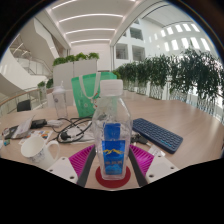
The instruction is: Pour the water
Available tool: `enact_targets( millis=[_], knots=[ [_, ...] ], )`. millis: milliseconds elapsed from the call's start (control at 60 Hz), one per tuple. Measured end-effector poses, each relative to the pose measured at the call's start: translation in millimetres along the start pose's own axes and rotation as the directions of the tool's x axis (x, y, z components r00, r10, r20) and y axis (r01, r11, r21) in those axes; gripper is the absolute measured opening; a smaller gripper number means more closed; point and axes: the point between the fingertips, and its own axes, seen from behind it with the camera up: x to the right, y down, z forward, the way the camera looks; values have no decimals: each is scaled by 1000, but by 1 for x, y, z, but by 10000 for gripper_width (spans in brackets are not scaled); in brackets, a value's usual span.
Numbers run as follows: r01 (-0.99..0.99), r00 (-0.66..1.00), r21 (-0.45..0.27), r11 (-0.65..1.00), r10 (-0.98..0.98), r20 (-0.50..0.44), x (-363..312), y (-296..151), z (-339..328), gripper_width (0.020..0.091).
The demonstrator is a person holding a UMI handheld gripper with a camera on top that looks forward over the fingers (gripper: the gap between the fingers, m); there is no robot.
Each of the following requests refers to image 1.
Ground white power adapter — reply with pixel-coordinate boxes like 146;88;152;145
46;119;64;128

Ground black power adapter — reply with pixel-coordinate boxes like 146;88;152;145
30;118;48;129

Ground black chair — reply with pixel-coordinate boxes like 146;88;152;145
16;99;33;113

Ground clear water bottle blue label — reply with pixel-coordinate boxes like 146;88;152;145
91;79;134;181

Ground row of green hedge plants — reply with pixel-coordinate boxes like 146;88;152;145
111;48;224;118

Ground green plants atop cabinet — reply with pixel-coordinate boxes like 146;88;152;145
52;51;100;67

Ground white cabinet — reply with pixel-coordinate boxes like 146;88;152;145
52;58;100;89

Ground green plant in brown planter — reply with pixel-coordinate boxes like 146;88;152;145
37;78;54;91

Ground dark blue keyboard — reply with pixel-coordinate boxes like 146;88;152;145
132;117;184;155

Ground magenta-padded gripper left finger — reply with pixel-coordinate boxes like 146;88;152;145
46;144;98;188

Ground white ceramic mug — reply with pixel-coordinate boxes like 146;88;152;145
20;134;61;169

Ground white card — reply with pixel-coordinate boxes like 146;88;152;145
148;144;165;157

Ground green tote bag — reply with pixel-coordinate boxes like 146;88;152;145
70;71;118;118

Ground black cable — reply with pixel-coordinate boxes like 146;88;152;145
56;116;94;144

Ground clear tumbler white lid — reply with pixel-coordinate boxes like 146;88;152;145
52;81;69;120

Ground black folder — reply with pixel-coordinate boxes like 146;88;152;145
1;124;21;139

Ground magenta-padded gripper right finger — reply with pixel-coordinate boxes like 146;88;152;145
128;143;181;188

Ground flat round red coaster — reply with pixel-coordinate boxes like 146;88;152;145
95;165;132;190

